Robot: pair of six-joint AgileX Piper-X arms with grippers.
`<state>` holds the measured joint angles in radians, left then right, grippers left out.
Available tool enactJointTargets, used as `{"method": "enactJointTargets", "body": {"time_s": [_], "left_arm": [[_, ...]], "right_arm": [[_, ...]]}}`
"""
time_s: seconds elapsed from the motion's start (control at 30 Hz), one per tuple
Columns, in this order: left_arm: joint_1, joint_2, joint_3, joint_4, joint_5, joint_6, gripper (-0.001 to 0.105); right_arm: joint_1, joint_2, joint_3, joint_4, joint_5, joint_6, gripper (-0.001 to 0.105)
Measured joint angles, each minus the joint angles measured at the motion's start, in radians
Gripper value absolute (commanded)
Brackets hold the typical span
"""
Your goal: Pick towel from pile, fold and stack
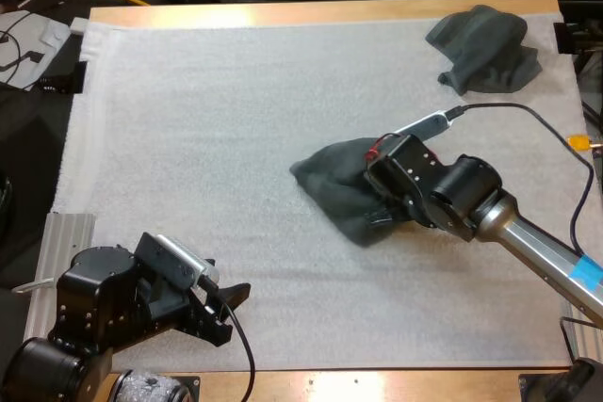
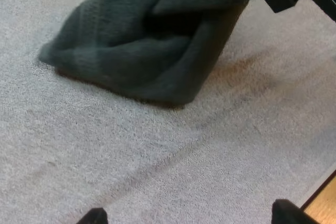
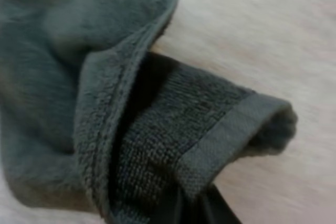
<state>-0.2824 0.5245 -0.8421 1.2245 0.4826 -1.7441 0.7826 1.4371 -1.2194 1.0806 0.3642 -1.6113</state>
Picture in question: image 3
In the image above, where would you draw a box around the grey-green towel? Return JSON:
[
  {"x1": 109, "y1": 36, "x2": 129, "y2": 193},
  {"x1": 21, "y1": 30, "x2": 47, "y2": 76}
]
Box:
[{"x1": 0, "y1": 0, "x2": 299, "y2": 224}]

